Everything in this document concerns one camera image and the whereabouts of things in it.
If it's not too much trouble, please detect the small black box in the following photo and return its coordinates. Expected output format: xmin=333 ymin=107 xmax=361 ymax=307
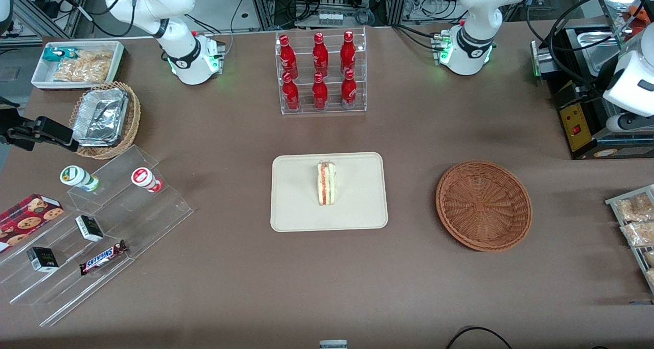
xmin=75 ymin=215 xmax=104 ymax=243
xmin=27 ymin=247 xmax=60 ymax=273

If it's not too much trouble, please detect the green-capped drink bottle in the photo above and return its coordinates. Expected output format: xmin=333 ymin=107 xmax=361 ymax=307
xmin=60 ymin=166 xmax=101 ymax=193

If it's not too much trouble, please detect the white rectangular bin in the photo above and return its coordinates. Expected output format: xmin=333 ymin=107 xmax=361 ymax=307
xmin=31 ymin=40 xmax=125 ymax=91

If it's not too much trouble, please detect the round brown wicker basket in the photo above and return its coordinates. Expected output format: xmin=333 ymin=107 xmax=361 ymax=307
xmin=435 ymin=160 xmax=533 ymax=252

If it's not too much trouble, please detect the oval tan wicker basket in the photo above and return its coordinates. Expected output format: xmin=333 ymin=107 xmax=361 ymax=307
xmin=68 ymin=81 xmax=142 ymax=160

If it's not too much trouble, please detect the glass display shelf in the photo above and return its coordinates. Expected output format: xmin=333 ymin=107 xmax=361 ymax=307
xmin=597 ymin=0 xmax=654 ymax=51

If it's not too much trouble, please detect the tray of packaged snacks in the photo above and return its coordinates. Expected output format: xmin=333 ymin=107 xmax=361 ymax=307
xmin=605 ymin=184 xmax=654 ymax=294

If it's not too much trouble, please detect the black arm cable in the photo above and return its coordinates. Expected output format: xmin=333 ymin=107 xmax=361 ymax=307
xmin=525 ymin=0 xmax=654 ymax=112

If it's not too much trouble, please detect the clear bag of chips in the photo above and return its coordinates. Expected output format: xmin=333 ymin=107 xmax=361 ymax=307
xmin=53 ymin=50 xmax=114 ymax=83

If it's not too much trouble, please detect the clear acrylic stepped stand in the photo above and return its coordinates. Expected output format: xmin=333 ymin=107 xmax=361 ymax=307
xmin=0 ymin=145 xmax=195 ymax=328

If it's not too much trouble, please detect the black table cable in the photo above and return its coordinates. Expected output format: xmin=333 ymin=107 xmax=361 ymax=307
xmin=444 ymin=327 xmax=515 ymax=349

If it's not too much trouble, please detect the aluminium foil tray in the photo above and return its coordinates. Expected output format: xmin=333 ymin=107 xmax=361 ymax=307
xmin=72 ymin=87 xmax=129 ymax=147

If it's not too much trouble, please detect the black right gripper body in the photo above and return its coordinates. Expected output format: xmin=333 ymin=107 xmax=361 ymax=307
xmin=0 ymin=98 xmax=39 ymax=150

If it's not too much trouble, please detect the clear acrylic bottle rack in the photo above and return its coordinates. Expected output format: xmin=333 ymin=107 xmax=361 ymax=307
xmin=275 ymin=27 xmax=367 ymax=115

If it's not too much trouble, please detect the triangular sandwich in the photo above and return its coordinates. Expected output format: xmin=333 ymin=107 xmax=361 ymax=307
xmin=316 ymin=160 xmax=337 ymax=206

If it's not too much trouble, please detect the black food warmer appliance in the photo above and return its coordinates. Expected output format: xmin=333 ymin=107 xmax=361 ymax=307
xmin=530 ymin=25 xmax=654 ymax=160

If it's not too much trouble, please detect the steel warmer pan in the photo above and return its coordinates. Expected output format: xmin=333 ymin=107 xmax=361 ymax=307
xmin=577 ymin=30 xmax=626 ymax=76

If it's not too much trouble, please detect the cream plastic tray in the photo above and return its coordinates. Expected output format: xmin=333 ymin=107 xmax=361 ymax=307
xmin=270 ymin=152 xmax=389 ymax=233

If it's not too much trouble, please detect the Snickers chocolate bar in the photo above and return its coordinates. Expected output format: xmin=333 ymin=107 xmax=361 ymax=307
xmin=79 ymin=240 xmax=129 ymax=276

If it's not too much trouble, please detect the red-capped drink bottle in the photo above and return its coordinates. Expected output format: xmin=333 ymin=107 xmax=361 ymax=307
xmin=131 ymin=167 xmax=164 ymax=194

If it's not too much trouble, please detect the orange fried food piece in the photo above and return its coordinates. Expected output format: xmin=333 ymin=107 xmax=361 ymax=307
xmin=625 ymin=4 xmax=654 ymax=26

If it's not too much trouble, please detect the red soda bottle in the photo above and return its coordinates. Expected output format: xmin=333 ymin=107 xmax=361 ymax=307
xmin=279 ymin=35 xmax=299 ymax=79
xmin=282 ymin=73 xmax=301 ymax=111
xmin=312 ymin=73 xmax=329 ymax=111
xmin=341 ymin=69 xmax=358 ymax=110
xmin=340 ymin=31 xmax=357 ymax=77
xmin=312 ymin=33 xmax=330 ymax=78

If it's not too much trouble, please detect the aluminium frame beam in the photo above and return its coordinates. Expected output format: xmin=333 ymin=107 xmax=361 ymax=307
xmin=10 ymin=0 xmax=95 ymax=45

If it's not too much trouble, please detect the teal snack packet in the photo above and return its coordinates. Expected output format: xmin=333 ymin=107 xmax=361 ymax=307
xmin=42 ymin=46 xmax=78 ymax=63

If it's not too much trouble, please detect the red cookie box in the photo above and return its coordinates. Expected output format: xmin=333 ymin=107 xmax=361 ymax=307
xmin=0 ymin=194 xmax=65 ymax=253

